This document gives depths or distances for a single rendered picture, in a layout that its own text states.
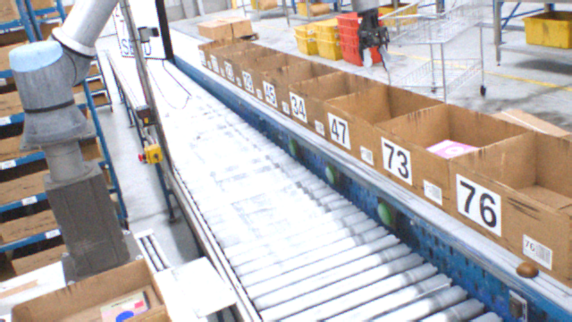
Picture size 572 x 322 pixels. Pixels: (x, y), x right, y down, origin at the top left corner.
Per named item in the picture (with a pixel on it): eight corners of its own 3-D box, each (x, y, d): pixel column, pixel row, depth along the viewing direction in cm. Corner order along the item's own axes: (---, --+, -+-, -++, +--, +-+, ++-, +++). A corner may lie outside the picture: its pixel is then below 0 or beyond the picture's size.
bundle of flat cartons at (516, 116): (463, 135, 431) (462, 120, 426) (517, 122, 435) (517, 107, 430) (509, 165, 366) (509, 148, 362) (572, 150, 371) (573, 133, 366)
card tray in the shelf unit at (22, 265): (17, 278, 268) (10, 261, 265) (22, 251, 295) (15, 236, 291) (98, 251, 280) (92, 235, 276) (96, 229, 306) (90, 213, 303)
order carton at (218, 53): (213, 72, 388) (208, 49, 382) (251, 63, 396) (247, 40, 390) (227, 81, 353) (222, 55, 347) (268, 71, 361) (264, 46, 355)
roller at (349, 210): (220, 260, 180) (216, 248, 178) (357, 213, 194) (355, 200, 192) (223, 267, 176) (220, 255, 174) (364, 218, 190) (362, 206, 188)
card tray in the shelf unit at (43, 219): (4, 242, 262) (-4, 224, 258) (12, 218, 289) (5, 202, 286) (87, 218, 272) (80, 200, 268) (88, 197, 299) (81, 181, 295)
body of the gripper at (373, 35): (370, 50, 174) (361, 13, 170) (360, 49, 182) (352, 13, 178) (391, 44, 175) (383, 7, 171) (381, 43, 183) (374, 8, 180)
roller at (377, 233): (235, 290, 163) (232, 276, 161) (384, 234, 177) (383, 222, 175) (240, 298, 158) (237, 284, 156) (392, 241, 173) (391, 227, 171)
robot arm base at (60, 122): (23, 147, 156) (13, 114, 152) (26, 132, 173) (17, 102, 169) (90, 132, 162) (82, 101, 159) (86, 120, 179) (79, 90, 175)
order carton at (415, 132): (377, 173, 180) (372, 124, 174) (450, 148, 188) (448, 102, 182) (450, 217, 145) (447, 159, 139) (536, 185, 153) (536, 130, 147)
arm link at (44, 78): (13, 112, 157) (-5, 52, 150) (36, 97, 173) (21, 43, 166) (64, 105, 157) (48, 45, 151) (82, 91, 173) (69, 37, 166)
